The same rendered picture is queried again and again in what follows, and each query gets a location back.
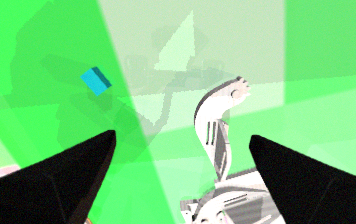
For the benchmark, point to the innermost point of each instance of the light blue rectangular block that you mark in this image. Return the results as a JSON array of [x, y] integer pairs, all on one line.
[[96, 80]]

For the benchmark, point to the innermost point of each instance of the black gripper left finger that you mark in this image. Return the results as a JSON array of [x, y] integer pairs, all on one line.
[[59, 189]]

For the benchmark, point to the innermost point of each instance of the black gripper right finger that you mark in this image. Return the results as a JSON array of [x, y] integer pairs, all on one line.
[[304, 189]]

